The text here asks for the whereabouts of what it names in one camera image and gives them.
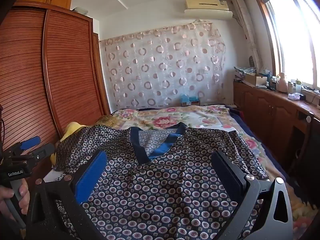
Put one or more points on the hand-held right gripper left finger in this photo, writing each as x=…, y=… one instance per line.
x=90, y=177

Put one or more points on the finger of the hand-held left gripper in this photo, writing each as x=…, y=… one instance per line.
x=30, y=142
x=42, y=152

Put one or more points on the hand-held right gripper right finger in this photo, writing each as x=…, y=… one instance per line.
x=230, y=175

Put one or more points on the dark circle-patterned shirt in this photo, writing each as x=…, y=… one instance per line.
x=160, y=185

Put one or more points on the person's left hand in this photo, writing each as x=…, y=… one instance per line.
x=24, y=197

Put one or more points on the yellow plush toy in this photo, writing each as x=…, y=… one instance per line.
x=72, y=130

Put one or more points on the navy bed sheet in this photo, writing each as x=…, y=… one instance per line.
x=250, y=122

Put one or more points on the brown mustard cushion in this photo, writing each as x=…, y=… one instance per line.
x=106, y=121

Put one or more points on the low wooden cabinet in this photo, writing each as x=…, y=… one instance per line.
x=270, y=115

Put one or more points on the wooden headboard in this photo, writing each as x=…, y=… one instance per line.
x=70, y=80

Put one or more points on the yellow floral cloth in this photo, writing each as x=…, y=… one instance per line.
x=298, y=205

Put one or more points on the blue tissue box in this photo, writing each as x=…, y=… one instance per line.
x=190, y=100

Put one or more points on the floral blanket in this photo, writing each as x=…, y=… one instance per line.
x=162, y=117

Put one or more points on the cardboard box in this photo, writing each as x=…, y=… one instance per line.
x=257, y=81

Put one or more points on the white pouch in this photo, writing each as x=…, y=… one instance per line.
x=293, y=96

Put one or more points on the stack of folded cloths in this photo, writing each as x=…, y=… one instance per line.
x=243, y=72

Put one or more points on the white bottle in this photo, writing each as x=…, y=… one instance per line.
x=290, y=87

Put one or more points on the green-capped bottle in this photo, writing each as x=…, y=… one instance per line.
x=298, y=87

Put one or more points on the oval hand fan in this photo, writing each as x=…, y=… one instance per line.
x=251, y=62

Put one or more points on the sheer circle-patterned curtain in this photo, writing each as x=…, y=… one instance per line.
x=160, y=67

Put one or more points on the grey box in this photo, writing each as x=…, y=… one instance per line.
x=81, y=10

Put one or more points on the beige tied window curtain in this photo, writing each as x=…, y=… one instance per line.
x=247, y=30

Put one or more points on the wooden-framed window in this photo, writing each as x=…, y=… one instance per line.
x=295, y=42

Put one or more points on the beige wall air conditioner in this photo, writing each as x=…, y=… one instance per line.
x=207, y=3

